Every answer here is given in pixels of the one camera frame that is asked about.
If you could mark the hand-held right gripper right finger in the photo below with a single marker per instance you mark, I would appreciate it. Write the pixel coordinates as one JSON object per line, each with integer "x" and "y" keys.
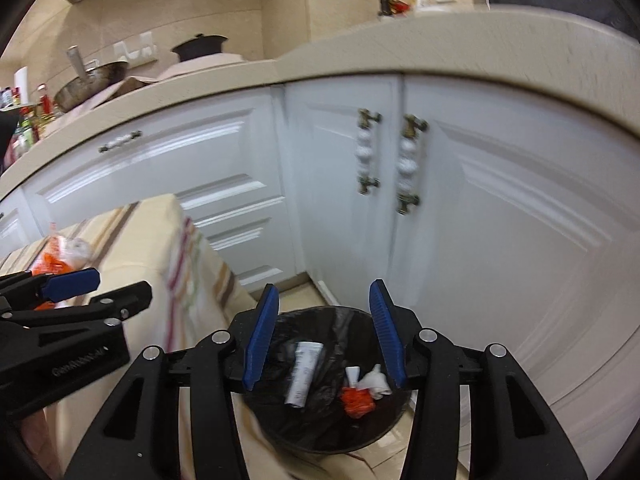
{"x": 386, "y": 342}

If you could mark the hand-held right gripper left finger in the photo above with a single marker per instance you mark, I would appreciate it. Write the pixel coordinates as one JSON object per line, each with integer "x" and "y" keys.
{"x": 259, "y": 345}

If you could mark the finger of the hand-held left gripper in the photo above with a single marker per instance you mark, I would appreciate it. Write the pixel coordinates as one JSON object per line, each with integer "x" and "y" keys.
{"x": 127, "y": 300}
{"x": 72, "y": 282}

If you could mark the orange clear snack wrapper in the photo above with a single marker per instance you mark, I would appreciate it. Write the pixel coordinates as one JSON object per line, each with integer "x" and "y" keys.
{"x": 52, "y": 255}

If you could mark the black trash bin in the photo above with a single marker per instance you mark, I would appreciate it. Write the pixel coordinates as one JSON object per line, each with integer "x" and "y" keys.
{"x": 320, "y": 425}

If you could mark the crumpled white paper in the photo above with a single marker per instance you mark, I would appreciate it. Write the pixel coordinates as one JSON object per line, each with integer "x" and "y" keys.
{"x": 372, "y": 385}

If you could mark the white printed sachet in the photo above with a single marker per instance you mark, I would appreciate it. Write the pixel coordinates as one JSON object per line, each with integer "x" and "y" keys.
{"x": 302, "y": 375}

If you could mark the striped tablecloth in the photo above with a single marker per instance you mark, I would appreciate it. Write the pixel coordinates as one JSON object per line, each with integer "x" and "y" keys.
{"x": 140, "y": 240}

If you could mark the crumpled orange wrapper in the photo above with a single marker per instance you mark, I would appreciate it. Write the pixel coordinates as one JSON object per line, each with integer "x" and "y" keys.
{"x": 357, "y": 402}

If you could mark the white cabinet panel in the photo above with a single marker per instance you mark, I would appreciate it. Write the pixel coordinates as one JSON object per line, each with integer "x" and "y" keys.
{"x": 15, "y": 230}

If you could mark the white cabinet door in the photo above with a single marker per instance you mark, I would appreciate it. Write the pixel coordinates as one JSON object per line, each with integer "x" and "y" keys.
{"x": 525, "y": 260}
{"x": 325, "y": 210}

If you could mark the cluster of condiment bottles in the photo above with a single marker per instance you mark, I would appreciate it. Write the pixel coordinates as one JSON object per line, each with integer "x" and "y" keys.
{"x": 30, "y": 120}

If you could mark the metal wok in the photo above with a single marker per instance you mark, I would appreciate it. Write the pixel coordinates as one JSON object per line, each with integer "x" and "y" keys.
{"x": 92, "y": 85}

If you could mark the black clay pot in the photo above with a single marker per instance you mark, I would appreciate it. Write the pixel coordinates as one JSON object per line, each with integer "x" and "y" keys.
{"x": 200, "y": 46}

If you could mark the red packets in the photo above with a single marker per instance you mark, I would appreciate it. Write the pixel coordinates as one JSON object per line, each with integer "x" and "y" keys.
{"x": 401, "y": 7}

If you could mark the dark glass bottle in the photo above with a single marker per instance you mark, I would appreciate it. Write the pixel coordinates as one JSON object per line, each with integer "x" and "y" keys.
{"x": 385, "y": 6}

